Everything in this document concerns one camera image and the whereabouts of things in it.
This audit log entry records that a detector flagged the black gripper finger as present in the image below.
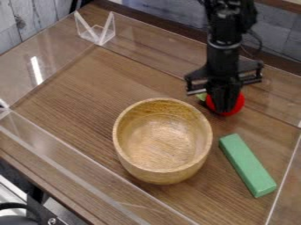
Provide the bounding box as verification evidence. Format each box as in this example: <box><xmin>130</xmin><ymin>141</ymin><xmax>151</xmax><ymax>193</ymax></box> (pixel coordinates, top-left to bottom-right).
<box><xmin>227</xmin><ymin>85</ymin><xmax>243</xmax><ymax>114</ymax></box>
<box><xmin>208</xmin><ymin>86</ymin><xmax>227</xmax><ymax>113</ymax></box>

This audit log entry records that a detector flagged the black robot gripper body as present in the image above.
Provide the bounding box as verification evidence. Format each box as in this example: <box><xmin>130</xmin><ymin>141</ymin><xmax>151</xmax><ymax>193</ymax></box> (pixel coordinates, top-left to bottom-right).
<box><xmin>184</xmin><ymin>43</ymin><xmax>263</xmax><ymax>95</ymax></box>

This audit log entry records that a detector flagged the red plush strawberry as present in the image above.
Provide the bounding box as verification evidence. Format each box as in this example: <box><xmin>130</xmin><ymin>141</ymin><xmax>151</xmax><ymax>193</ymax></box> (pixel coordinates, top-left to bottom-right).
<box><xmin>196</xmin><ymin>92</ymin><xmax>244</xmax><ymax>116</ymax></box>

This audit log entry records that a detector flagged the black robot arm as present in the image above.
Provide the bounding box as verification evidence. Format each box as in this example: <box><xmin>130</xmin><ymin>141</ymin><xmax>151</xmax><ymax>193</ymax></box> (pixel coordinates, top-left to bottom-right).
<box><xmin>184</xmin><ymin>0</ymin><xmax>264</xmax><ymax>114</ymax></box>

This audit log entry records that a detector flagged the light wooden bowl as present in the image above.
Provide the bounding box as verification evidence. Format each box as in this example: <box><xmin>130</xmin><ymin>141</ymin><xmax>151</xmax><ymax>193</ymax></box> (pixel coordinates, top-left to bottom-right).
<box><xmin>110</xmin><ymin>98</ymin><xmax>212</xmax><ymax>185</ymax></box>

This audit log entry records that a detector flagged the green rectangular block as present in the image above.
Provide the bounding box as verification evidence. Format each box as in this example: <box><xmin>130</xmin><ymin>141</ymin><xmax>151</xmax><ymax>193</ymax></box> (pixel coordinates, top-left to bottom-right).
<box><xmin>217</xmin><ymin>134</ymin><xmax>276</xmax><ymax>198</ymax></box>

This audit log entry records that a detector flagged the clear acrylic tray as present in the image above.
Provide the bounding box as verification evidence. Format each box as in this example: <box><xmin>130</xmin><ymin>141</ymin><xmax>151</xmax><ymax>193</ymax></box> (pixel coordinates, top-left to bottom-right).
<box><xmin>0</xmin><ymin>17</ymin><xmax>301</xmax><ymax>225</ymax></box>

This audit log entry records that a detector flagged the black metal stand base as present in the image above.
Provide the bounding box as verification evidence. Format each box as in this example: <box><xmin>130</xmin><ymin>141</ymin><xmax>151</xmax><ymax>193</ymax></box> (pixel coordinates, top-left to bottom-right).
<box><xmin>0</xmin><ymin>192</ymin><xmax>69</xmax><ymax>225</ymax></box>

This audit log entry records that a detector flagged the clear acrylic corner bracket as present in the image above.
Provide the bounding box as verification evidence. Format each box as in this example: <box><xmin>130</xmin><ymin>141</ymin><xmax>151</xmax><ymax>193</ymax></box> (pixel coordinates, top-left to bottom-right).
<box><xmin>73</xmin><ymin>11</ymin><xmax>114</xmax><ymax>46</ymax></box>

